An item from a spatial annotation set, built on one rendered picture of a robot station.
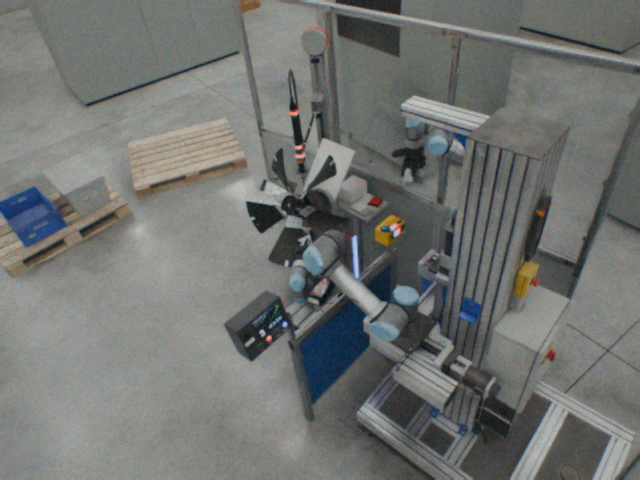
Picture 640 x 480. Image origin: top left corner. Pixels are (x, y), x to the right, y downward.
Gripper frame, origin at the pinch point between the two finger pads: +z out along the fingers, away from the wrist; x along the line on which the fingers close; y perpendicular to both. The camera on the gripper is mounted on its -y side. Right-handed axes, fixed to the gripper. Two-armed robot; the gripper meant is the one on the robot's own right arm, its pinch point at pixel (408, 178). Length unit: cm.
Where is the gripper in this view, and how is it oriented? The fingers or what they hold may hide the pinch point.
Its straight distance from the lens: 242.4
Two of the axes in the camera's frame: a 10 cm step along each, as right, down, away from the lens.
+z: 0.9, 7.3, 6.7
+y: 7.3, 4.1, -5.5
